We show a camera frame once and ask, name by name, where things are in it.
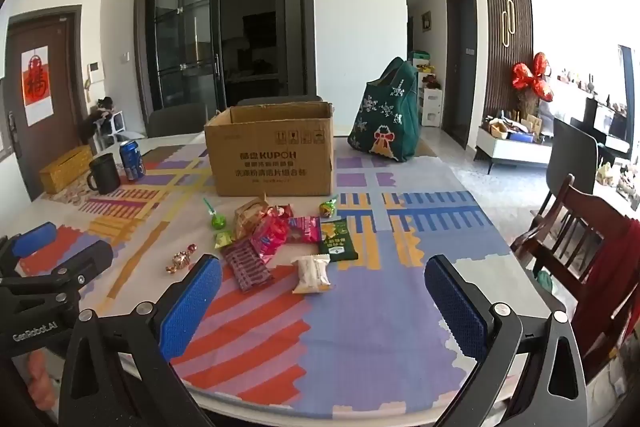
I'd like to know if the dark interior door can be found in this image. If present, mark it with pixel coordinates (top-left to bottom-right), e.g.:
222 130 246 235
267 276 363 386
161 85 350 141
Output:
445 0 478 150

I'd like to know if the white cake packet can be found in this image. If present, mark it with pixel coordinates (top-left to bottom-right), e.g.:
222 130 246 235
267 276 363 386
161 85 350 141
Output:
291 254 333 295

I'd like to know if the person's left hand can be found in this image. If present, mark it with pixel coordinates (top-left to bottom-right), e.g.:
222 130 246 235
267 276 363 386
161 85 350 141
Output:
25 349 58 412

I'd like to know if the white low cabinet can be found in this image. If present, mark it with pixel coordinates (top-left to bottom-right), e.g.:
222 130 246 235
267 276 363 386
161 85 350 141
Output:
475 124 553 175

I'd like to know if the brown wooden chair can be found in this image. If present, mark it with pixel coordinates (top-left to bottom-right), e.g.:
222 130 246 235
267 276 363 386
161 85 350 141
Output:
510 173 640 383

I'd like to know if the blue soda can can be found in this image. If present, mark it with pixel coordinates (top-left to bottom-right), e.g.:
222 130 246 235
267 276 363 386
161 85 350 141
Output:
119 139 146 182

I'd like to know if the gold wall ornament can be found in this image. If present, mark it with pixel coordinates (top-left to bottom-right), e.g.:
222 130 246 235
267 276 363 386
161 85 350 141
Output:
501 0 517 48

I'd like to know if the black television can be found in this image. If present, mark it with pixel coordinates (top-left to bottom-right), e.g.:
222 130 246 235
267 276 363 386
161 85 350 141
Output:
582 97 631 152

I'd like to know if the white hallway shelf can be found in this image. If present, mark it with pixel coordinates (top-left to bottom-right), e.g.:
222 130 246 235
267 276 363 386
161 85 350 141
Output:
419 84 443 128

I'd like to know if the black sliding glass door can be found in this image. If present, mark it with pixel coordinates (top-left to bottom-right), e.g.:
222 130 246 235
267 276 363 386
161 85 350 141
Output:
135 0 318 138

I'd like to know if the dark grey dining chair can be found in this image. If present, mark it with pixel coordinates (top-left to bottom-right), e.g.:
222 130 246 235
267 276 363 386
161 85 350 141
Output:
547 117 599 208
146 103 208 138

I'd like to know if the white cube stand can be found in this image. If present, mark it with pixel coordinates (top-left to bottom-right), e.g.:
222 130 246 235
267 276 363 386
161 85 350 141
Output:
100 109 126 142

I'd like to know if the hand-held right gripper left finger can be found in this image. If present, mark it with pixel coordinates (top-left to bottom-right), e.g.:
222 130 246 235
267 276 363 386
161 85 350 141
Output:
59 253 223 427

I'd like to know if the pink snack packet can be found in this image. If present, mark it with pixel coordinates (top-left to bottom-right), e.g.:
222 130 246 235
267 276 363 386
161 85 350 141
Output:
287 216 322 244

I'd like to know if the gold red wrapped candy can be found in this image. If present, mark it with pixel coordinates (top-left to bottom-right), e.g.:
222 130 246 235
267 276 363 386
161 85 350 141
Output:
166 243 199 275

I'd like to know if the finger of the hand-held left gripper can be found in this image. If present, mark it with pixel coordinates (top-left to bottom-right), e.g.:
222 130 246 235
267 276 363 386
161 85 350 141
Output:
0 222 58 278
15 241 114 295

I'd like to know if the dark green chips packet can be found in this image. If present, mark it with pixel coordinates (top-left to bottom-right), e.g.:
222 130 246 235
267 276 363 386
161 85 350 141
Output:
318 218 357 263

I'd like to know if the green printed tote bag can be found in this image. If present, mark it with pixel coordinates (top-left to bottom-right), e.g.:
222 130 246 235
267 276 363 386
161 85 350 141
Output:
347 57 423 162

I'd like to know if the red snack packet with window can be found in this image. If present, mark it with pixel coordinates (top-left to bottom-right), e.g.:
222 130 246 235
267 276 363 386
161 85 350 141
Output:
250 212 291 265

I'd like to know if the green lollipop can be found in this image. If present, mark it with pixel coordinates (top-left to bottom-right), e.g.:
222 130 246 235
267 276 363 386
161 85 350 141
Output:
202 198 227 230

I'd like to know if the maroon striped snack packet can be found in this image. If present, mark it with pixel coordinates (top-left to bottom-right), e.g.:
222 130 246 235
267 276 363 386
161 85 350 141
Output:
221 239 275 293

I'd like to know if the brown cardboard box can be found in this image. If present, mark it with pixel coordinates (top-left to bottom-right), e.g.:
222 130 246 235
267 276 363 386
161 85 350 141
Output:
204 101 335 198

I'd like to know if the brown entrance door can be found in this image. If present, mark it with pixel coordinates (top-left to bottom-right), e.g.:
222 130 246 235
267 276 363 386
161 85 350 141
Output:
2 4 93 202

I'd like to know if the gold snack packet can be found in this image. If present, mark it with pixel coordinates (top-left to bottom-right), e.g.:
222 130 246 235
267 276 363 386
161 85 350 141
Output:
239 196 271 228
231 212 261 242

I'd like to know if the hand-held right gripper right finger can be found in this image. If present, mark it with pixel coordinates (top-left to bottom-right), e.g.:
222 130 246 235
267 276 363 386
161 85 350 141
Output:
424 255 586 427

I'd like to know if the red white door poster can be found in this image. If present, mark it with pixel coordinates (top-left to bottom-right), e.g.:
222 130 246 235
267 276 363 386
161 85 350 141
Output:
21 46 55 128

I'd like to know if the red foil balloon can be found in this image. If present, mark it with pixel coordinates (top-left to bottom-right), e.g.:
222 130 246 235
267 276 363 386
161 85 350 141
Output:
511 52 556 102

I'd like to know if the black mug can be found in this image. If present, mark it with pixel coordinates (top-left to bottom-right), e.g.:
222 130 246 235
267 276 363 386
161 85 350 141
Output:
86 153 122 195

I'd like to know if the red cloth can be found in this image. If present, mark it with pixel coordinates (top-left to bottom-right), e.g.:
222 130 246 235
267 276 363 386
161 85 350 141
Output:
570 217 640 383

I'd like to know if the yellow wooden box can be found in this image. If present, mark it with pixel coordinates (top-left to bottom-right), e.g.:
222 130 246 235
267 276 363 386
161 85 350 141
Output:
39 145 95 194

